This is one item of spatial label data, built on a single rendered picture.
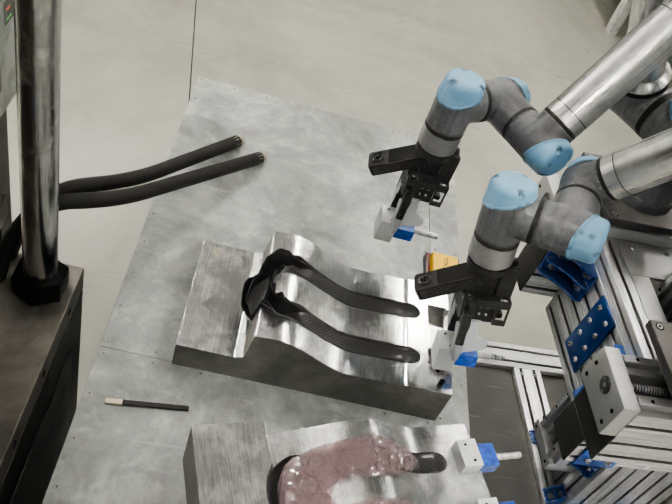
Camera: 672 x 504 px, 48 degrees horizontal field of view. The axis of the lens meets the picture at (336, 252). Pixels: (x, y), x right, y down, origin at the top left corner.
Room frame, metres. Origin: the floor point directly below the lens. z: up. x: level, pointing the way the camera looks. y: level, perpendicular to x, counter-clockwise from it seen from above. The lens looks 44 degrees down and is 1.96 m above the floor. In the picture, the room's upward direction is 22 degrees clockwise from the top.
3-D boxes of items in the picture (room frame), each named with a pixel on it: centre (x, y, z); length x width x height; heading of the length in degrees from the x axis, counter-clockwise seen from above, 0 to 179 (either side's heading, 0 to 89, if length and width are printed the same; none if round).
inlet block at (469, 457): (0.80, -0.38, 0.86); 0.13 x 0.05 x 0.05; 118
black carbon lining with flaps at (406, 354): (0.94, -0.04, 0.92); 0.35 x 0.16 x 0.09; 101
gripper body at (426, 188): (1.20, -0.11, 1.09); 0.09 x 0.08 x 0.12; 101
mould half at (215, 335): (0.95, -0.02, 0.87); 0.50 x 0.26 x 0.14; 101
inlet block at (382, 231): (1.20, -0.12, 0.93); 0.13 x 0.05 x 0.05; 101
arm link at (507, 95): (1.26, -0.18, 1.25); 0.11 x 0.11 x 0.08; 45
